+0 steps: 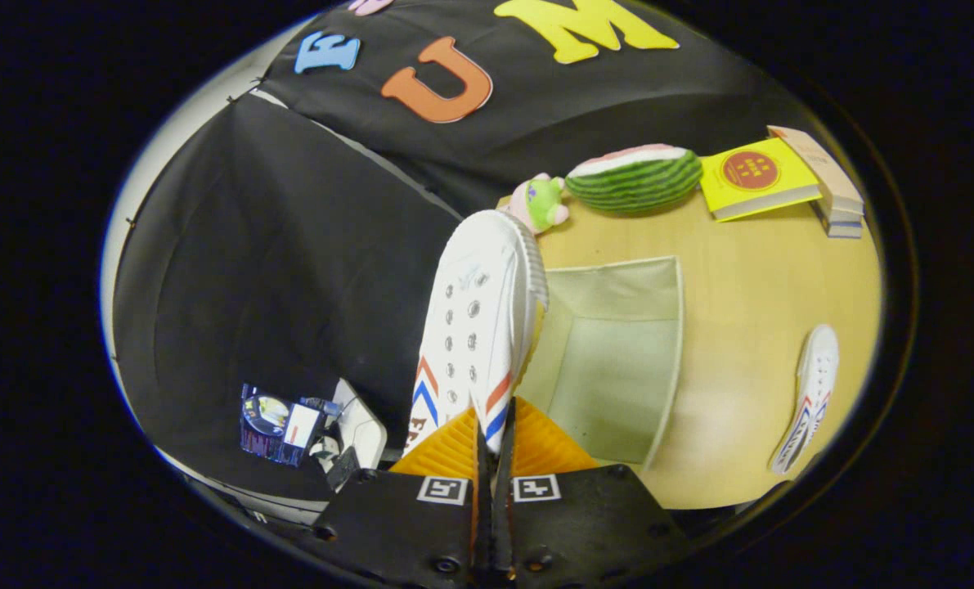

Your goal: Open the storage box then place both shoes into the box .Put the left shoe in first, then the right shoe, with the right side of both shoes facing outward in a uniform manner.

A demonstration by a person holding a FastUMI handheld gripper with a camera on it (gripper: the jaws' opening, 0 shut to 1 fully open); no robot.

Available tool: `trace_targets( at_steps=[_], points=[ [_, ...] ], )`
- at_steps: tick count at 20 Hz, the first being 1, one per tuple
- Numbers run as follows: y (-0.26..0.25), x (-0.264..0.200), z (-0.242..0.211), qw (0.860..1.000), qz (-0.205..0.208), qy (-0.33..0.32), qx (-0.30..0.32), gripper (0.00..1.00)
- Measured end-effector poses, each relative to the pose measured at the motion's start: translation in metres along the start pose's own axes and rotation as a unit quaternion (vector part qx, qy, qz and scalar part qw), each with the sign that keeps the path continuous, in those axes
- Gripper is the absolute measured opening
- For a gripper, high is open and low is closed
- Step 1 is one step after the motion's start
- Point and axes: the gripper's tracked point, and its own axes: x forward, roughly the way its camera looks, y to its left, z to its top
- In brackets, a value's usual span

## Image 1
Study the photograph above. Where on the white shoe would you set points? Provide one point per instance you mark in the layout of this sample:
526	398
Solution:
470	286
818	368

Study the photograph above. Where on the watermelon slice plush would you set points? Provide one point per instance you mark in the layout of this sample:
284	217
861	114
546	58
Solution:
634	184

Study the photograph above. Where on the pink and green plush toy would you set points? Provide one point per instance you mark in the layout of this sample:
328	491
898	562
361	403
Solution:
545	203

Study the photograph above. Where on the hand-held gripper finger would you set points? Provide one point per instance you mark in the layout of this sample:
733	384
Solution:
503	507
484	507

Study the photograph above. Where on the beige paperback book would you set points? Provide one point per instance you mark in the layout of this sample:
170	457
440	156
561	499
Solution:
822	172

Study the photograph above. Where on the blue printed carton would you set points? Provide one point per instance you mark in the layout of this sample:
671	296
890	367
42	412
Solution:
270	425

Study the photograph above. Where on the black backdrop cloth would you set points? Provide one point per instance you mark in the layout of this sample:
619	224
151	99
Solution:
290	245

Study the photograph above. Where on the beige fabric storage box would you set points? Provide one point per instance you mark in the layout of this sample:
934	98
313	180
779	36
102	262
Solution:
609	368

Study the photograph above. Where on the white paperback book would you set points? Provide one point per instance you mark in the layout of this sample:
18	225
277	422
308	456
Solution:
840	214

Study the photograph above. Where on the yellow book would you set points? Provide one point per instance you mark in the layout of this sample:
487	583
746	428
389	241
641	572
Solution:
748	176

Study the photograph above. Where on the white flat device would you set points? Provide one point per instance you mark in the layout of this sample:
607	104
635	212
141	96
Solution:
364	425

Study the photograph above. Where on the blue-grey paperback book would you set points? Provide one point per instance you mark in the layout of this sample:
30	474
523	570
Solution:
842	231

